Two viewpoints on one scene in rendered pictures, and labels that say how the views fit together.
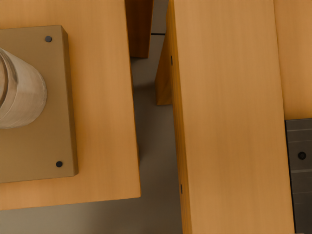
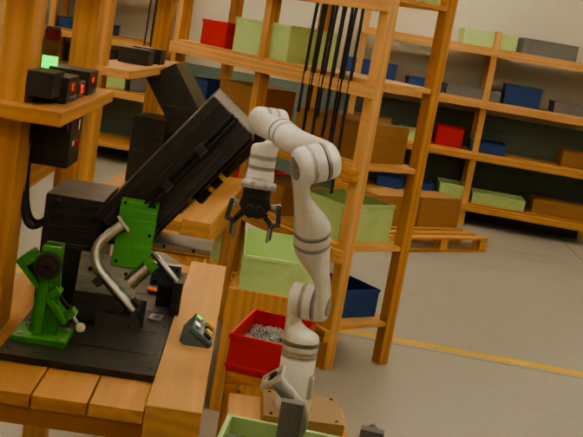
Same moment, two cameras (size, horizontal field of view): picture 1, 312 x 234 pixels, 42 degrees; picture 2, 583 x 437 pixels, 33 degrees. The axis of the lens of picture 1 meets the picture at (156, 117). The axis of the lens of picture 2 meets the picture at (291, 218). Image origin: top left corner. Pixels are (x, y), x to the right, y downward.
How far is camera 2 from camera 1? 253 cm
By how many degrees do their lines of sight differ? 82
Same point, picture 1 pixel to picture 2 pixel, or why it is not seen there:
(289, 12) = (135, 403)
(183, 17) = (199, 404)
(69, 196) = not seen: hidden behind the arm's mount
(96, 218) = not seen: outside the picture
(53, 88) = (270, 404)
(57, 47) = (266, 411)
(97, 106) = (247, 414)
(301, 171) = (152, 366)
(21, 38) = not seen: hidden behind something
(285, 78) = (146, 390)
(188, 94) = (201, 389)
